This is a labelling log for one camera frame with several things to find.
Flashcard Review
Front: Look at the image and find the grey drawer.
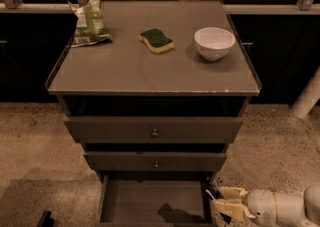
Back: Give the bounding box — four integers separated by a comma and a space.
64, 116, 242, 144
96, 175, 217, 227
84, 152, 226, 172

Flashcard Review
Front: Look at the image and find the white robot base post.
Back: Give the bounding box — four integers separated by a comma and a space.
292, 67, 320, 119

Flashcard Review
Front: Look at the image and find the black object on floor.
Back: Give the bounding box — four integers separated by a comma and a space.
37, 211, 54, 227

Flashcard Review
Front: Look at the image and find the green chip bag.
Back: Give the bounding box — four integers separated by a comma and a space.
68, 0, 111, 47

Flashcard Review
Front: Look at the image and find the white bowl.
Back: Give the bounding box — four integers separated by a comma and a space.
194, 27, 235, 61

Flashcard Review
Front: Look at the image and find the green yellow sponge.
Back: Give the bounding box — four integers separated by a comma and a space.
139, 28, 174, 54

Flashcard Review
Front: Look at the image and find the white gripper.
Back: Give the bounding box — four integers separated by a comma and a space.
213, 187, 276, 227

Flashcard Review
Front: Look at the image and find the middle grey drawer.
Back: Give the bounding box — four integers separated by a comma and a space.
84, 152, 226, 172

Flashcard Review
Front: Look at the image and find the bottom grey drawer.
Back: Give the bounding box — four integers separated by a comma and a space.
96, 175, 217, 227

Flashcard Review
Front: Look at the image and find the top grey drawer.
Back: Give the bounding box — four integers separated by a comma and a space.
64, 116, 242, 144

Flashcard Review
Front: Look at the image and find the grey drawer cabinet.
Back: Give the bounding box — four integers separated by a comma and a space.
44, 0, 262, 185

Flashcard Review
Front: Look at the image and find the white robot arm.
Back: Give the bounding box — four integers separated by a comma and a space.
206, 185, 320, 227

